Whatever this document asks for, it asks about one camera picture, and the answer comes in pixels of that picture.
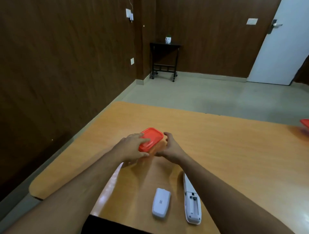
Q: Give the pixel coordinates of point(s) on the white light switch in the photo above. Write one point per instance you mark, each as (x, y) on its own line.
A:
(252, 21)

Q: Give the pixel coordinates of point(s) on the person's right forearm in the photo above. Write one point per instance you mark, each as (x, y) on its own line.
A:
(229, 200)

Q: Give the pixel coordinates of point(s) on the red-lidded plastic container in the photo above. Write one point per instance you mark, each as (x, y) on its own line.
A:
(306, 131)
(158, 147)

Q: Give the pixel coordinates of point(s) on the blank white wall plate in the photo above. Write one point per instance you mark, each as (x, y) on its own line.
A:
(132, 61)

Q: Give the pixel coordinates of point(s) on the person's left hand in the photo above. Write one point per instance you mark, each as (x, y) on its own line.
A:
(129, 149)

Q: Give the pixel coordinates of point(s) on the person's left forearm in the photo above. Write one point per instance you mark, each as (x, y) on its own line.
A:
(60, 202)

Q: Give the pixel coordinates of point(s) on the white door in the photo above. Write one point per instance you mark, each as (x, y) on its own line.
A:
(282, 48)

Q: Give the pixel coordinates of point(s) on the white battery cover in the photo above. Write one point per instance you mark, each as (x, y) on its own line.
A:
(161, 203)

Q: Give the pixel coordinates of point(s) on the person's right hand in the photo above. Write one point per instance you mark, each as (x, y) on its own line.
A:
(175, 152)

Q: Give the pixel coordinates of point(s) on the white plant pot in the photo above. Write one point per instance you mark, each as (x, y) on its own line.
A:
(168, 40)

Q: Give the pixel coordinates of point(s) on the white remote control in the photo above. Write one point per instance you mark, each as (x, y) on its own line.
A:
(192, 207)

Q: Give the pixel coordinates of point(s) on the person's black trousers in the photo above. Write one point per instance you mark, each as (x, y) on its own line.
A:
(108, 226)

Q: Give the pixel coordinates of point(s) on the black wheeled side table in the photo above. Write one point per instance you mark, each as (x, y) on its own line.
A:
(165, 45)

